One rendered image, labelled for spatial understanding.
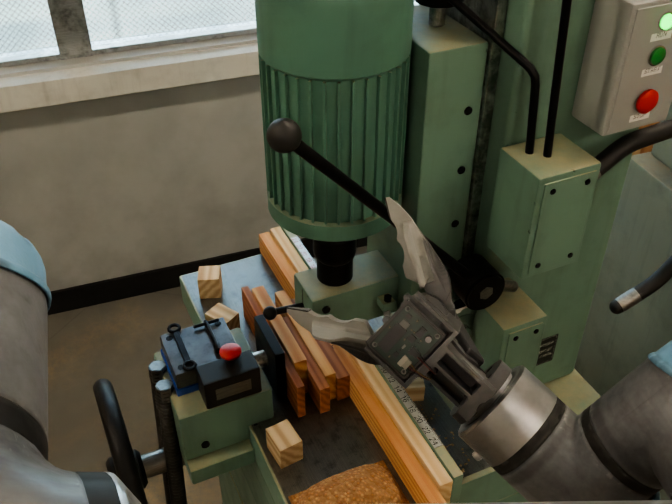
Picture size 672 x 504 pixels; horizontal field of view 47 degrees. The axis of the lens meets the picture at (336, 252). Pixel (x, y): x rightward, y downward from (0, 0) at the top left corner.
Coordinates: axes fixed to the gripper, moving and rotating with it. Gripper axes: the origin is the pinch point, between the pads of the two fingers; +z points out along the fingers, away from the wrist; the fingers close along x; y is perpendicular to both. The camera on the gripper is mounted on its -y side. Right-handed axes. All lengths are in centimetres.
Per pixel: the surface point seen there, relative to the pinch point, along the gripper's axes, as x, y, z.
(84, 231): 79, -150, 83
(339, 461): 26.0, -26.1, -16.4
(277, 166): 0.0, -14.8, 14.0
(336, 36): -15.9, -2.9, 15.0
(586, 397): 0, -57, -41
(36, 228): 86, -141, 92
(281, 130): -5.7, 3.4, 11.3
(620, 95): -32.3, -18.7, -10.3
